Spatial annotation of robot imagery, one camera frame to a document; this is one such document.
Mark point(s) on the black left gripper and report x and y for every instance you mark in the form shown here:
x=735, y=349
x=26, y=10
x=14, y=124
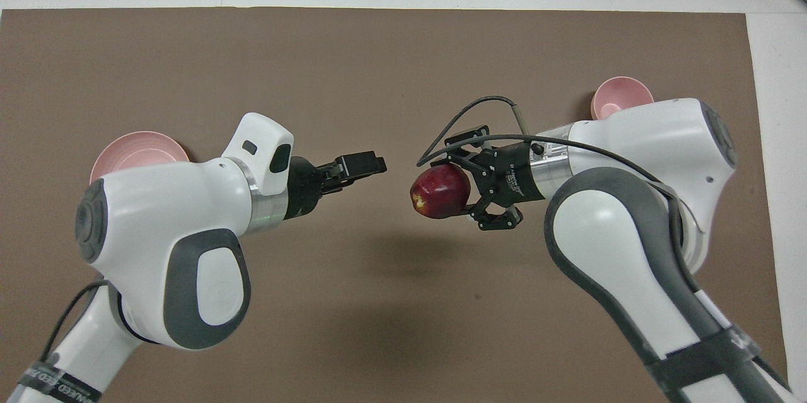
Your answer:
x=306, y=187

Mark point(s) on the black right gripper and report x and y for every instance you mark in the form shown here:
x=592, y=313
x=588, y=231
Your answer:
x=507, y=175

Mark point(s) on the dark red apple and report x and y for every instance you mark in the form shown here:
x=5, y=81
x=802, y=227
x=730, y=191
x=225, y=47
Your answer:
x=441, y=192

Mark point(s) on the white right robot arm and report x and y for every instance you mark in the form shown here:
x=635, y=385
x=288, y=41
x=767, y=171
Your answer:
x=630, y=226

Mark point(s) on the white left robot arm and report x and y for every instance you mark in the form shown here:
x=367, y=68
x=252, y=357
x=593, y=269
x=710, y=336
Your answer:
x=157, y=226

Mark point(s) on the small pink bowl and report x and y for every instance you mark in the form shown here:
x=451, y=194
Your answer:
x=615, y=97

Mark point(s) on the pink round plate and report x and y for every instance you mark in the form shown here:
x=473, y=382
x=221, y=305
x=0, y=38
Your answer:
x=135, y=149

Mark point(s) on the brown paper table mat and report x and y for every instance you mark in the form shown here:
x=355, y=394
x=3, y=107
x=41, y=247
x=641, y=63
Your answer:
x=378, y=62

